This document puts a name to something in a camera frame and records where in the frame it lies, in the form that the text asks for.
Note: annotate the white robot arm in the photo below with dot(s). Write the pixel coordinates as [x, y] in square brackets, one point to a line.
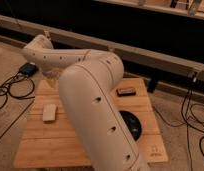
[84, 86]

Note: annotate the dark small box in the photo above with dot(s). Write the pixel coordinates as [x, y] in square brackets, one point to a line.
[129, 91]

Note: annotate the black round bowl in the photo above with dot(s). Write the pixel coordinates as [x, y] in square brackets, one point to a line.
[133, 124]

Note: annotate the white rectangular block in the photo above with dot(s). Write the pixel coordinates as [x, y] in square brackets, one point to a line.
[49, 112]

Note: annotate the black power adapter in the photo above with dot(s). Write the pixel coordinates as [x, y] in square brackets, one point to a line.
[28, 69]

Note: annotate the wooden table board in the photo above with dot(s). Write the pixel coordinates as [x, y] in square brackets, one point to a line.
[54, 144]

